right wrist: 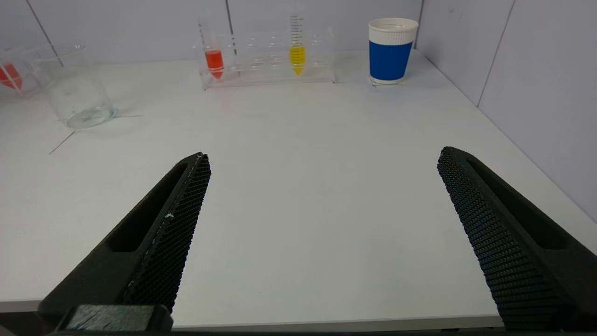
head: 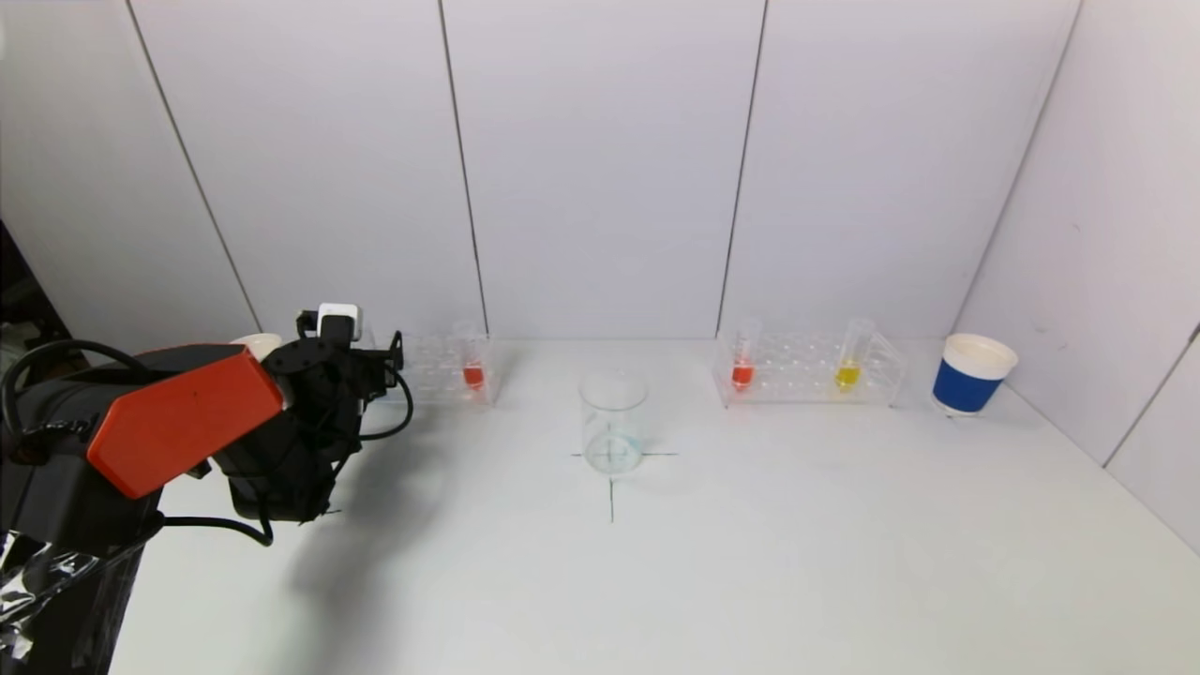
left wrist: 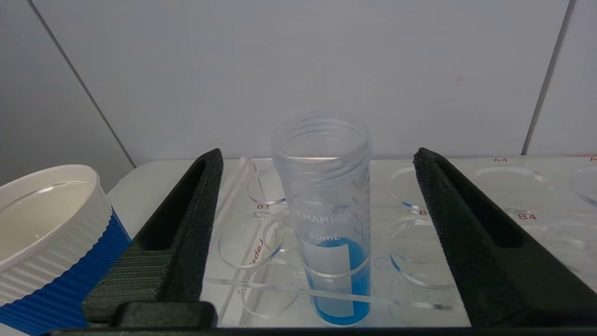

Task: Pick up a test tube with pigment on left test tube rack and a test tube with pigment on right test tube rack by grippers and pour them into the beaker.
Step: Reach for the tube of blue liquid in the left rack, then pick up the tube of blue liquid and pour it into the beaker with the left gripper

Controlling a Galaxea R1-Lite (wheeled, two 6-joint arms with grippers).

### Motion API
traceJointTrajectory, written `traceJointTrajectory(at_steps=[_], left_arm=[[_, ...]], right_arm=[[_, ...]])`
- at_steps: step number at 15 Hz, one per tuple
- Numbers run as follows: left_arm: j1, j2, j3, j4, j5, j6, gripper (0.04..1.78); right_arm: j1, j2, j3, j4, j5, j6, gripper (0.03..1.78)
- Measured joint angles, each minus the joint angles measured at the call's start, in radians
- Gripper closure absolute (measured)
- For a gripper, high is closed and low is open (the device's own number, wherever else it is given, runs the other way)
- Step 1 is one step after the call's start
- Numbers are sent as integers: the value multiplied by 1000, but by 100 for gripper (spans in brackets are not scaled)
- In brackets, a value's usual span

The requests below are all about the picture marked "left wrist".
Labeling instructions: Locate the test tube with blue pigment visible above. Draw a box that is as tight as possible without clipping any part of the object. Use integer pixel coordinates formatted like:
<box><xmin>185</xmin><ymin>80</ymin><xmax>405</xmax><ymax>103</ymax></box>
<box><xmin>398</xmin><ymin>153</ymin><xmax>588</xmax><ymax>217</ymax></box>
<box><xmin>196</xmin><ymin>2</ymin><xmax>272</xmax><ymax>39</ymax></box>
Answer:
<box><xmin>271</xmin><ymin>111</ymin><xmax>373</xmax><ymax>327</ymax></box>

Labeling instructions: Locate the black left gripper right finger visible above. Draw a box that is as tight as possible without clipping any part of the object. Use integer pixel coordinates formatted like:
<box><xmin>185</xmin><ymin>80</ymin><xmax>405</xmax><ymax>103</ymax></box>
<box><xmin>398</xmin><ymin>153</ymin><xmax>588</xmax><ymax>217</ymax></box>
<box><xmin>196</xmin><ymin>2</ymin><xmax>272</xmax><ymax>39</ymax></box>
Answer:
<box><xmin>412</xmin><ymin>147</ymin><xmax>597</xmax><ymax>328</ymax></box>

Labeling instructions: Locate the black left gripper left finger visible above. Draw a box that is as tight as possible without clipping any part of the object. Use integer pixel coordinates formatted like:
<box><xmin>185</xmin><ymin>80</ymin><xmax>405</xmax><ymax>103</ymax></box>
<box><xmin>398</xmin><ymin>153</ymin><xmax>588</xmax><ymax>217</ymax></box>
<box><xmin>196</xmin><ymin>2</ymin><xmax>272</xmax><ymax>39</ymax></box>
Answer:
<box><xmin>81</xmin><ymin>148</ymin><xmax>225</xmax><ymax>328</ymax></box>

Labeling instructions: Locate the clear acrylic test tube rack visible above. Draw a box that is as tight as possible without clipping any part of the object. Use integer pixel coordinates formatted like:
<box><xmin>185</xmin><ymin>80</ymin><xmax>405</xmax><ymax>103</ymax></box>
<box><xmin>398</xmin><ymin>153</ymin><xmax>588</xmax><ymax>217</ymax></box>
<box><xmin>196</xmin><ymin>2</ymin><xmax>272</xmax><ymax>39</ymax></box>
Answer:
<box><xmin>200</xmin><ymin>155</ymin><xmax>597</xmax><ymax>328</ymax></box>

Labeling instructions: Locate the blue white paper cup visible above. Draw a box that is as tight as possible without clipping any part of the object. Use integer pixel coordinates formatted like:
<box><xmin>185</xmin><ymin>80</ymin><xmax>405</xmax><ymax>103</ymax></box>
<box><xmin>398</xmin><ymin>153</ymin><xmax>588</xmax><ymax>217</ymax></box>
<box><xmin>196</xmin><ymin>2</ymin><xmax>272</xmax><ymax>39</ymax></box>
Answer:
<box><xmin>0</xmin><ymin>164</ymin><xmax>134</xmax><ymax>336</ymax></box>

